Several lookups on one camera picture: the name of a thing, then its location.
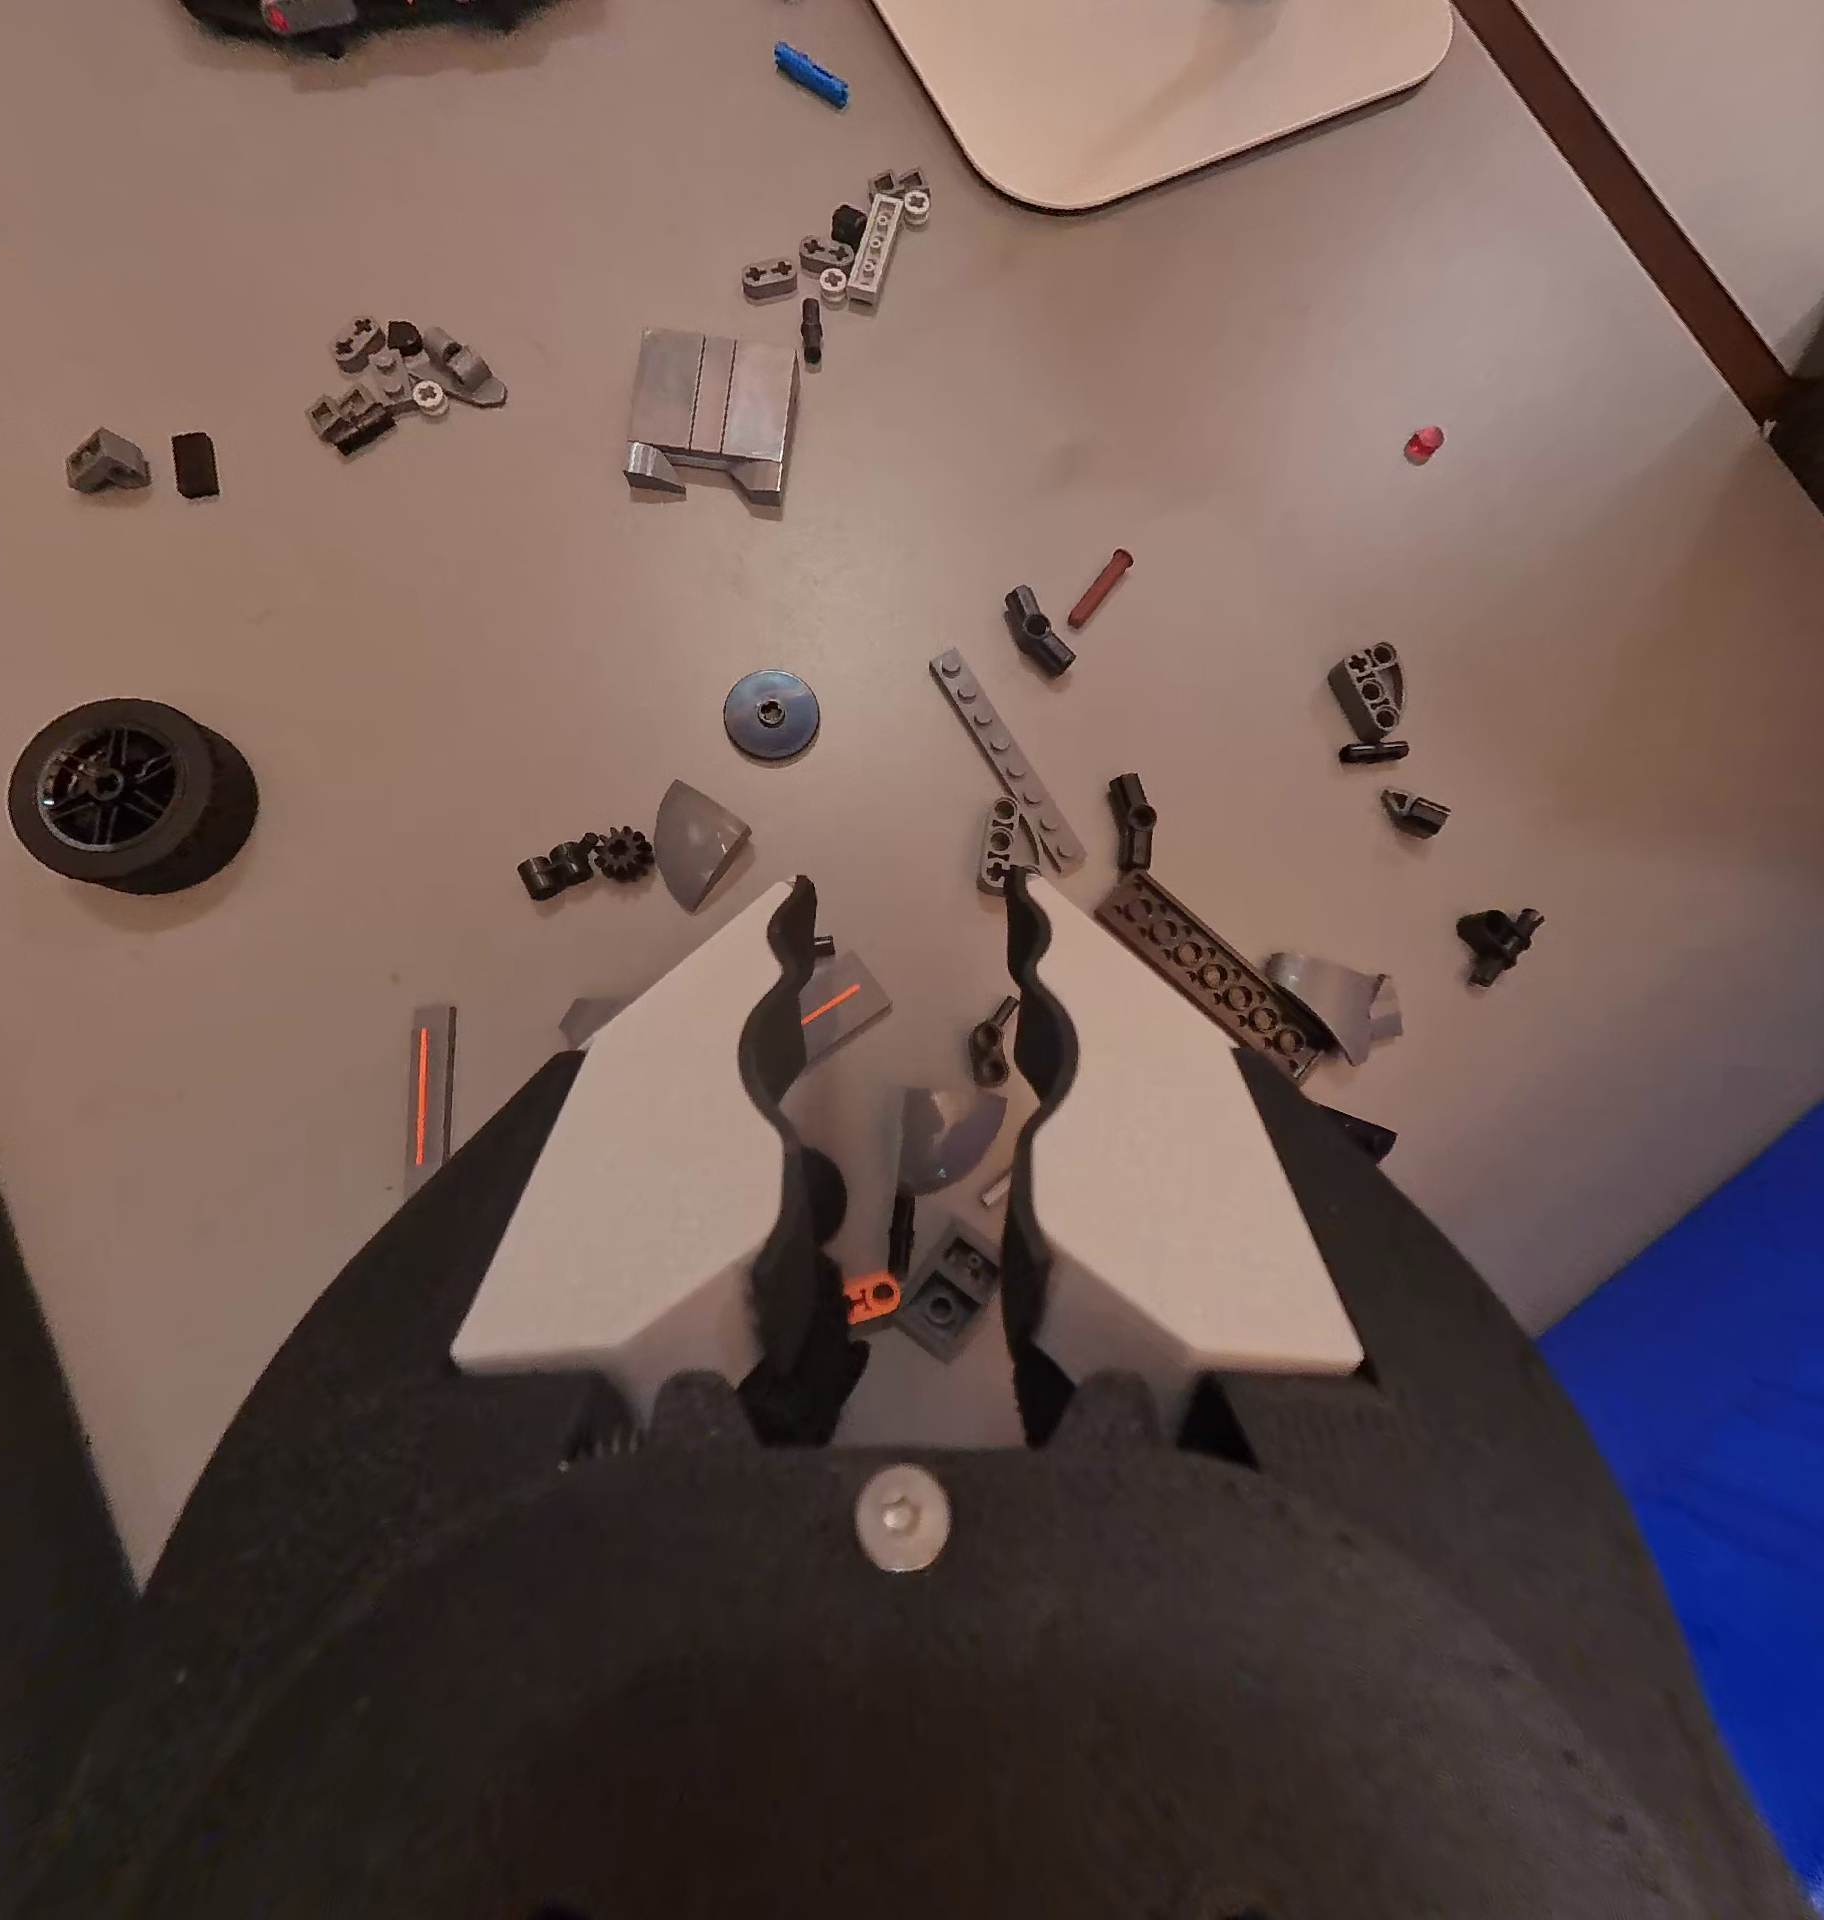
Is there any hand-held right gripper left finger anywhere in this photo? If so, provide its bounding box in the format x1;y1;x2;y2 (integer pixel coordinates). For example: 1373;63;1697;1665
448;874;822;1428

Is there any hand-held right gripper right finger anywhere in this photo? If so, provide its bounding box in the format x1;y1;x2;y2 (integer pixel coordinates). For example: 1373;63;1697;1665
999;868;1369;1428

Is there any long grey tile orange stripe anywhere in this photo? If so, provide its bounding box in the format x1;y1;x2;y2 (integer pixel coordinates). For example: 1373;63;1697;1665
405;1005;459;1197

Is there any grey lego car model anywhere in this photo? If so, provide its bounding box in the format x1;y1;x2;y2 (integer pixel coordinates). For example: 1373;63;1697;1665
178;0;567;60

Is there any pile of loose lego pieces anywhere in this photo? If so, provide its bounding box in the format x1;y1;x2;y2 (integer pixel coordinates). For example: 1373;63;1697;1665
514;546;1548;1369

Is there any black round lego disc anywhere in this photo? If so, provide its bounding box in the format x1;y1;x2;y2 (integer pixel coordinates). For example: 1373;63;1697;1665
720;666;822;766

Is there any black lego wheel with rim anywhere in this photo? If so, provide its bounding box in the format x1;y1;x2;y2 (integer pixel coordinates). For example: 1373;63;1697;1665
6;697;261;901

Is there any dark grey lego panel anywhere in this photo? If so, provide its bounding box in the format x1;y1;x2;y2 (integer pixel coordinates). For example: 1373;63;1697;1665
622;328;802;518

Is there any grey lego clip piece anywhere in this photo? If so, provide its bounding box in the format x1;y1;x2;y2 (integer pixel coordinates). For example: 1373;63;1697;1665
417;331;508;410

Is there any group of small grey lego pieces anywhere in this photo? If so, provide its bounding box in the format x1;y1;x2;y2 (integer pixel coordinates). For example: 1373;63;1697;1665
306;316;456;457

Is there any cluster of small lego connectors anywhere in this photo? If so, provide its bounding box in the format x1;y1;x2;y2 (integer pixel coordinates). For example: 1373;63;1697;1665
741;166;937;369

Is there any blue plastic storage bin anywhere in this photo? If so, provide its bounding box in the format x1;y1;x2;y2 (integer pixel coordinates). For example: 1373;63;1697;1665
1534;1057;1824;1920

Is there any white rounded base plate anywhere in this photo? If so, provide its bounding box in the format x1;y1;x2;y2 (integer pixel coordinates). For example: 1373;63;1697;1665
869;0;1453;212

